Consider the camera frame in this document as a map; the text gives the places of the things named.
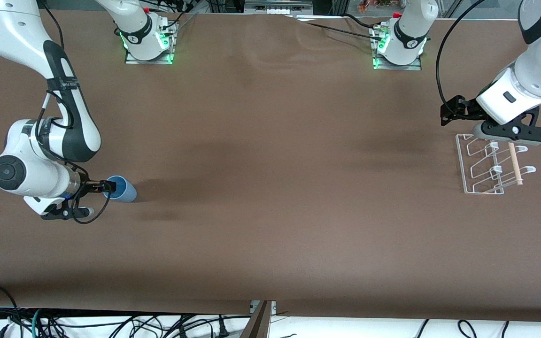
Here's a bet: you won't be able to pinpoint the blue plastic cup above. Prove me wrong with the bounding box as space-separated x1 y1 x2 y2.
106 175 138 203

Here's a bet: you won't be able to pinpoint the wooden rack rod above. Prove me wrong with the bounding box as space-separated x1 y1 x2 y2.
508 142 524 186

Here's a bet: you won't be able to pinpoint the clear acrylic cup rack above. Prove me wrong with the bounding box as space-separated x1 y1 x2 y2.
455 133 537 195

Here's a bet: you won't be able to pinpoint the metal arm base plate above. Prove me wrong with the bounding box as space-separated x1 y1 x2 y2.
125 21 177 65
372 27 423 71

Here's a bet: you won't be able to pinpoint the orange dried plant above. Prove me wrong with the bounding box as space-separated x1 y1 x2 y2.
358 0 394 13

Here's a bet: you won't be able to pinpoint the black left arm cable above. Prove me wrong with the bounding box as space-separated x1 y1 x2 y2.
435 0 477 105

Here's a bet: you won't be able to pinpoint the grey power strip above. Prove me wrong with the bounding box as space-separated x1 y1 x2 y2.
245 0 313 15

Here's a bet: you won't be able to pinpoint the brown table cover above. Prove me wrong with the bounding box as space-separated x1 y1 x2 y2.
0 9 541 323

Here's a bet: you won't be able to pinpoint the black cable on table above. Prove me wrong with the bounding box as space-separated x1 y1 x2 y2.
294 13 384 38

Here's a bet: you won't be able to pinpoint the tangled black floor cables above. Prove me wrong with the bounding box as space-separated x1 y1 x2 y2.
40 314 252 338

